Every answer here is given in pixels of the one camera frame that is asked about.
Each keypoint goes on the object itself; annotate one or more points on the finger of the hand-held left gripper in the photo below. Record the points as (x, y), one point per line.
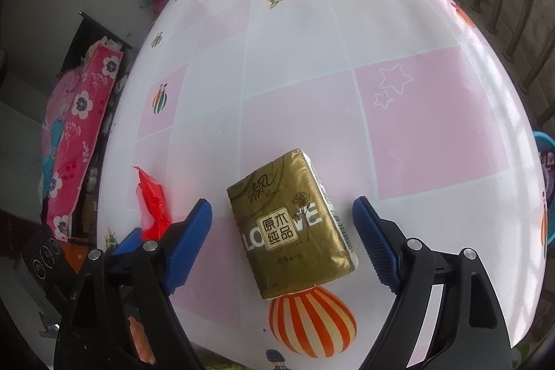
(130, 242)

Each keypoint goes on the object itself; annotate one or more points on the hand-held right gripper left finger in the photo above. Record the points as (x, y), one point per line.
(190, 248)

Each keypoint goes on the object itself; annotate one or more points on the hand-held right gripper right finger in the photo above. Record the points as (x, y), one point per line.
(377, 244)

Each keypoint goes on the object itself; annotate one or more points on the red plastic wrapper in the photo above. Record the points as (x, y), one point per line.
(151, 201)

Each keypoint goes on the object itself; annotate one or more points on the gold tissue pack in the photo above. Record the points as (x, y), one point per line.
(286, 222)

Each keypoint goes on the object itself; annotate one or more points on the purple snack bag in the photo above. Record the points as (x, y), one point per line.
(550, 175)

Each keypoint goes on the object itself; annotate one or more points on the orange box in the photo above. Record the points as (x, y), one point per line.
(71, 256)

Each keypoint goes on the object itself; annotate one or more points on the black device with dials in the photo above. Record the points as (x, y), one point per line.
(41, 257)

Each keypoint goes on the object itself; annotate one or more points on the pink floral blanket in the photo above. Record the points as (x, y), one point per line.
(73, 136)

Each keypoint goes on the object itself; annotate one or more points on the pink white patterned tablecloth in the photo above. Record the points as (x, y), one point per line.
(303, 71)

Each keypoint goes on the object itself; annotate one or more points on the black bed frame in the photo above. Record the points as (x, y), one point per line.
(86, 32)

